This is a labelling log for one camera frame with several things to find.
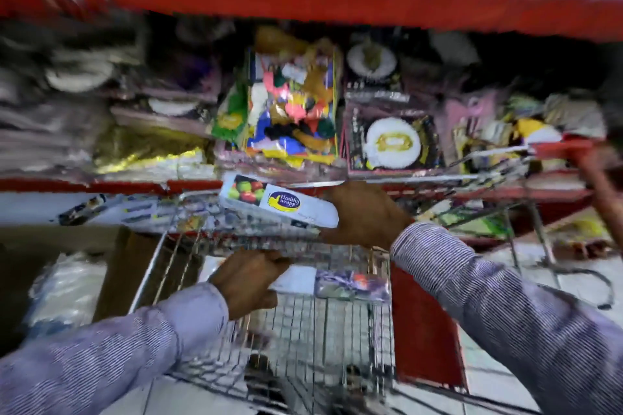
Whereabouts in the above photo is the black packet white gold disc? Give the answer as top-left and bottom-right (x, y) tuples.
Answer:
(345, 104), (443, 176)

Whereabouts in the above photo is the brown cardboard box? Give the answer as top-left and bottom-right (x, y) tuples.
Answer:
(0, 224), (164, 359)

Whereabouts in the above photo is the white shelf label strip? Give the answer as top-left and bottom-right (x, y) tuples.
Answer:
(0, 192), (226, 228)

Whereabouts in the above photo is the black packet white round item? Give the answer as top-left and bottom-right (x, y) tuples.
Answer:
(345, 36), (404, 90)

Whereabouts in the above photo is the person's right hand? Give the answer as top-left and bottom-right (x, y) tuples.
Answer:
(318, 181), (415, 251)

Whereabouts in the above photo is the white box colourful end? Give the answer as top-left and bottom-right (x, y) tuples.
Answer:
(270, 264), (393, 304)

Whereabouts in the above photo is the silver wire shopping cart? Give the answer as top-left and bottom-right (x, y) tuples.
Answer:
(128, 190), (396, 415)

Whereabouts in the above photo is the red-handled wire shopping cart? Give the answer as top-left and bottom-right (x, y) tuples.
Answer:
(428, 136), (623, 311)

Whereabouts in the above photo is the white wrap box fruit print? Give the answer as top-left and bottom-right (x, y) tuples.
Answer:
(218, 172), (340, 231)

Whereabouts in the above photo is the red cart side panel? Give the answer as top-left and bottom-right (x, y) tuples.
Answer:
(389, 261), (469, 390)

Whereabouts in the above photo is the clear plastic bag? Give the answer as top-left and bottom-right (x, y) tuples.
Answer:
(23, 252), (109, 335)

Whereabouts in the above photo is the person's left forearm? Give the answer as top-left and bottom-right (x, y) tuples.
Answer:
(0, 282), (230, 415)

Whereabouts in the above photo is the gold foil packet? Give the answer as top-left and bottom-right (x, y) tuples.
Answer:
(94, 124), (216, 176)

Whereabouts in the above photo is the green party packet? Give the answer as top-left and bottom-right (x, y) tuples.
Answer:
(211, 83), (250, 144)

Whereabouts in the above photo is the red shelf edge rail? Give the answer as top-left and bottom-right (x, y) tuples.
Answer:
(0, 175), (597, 204)

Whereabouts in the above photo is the pile of grey plastic packets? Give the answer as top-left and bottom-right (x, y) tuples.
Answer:
(0, 16), (115, 173)

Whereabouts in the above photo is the colourful balloon packet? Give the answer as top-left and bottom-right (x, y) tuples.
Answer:
(245, 46), (340, 165)

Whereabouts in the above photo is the person's left hand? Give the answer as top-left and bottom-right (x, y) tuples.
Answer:
(209, 249), (293, 321)

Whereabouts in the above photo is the pink party packet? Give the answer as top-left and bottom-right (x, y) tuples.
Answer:
(437, 89), (504, 165)

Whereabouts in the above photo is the person's right forearm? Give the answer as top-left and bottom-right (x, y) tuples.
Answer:
(390, 222), (623, 415)

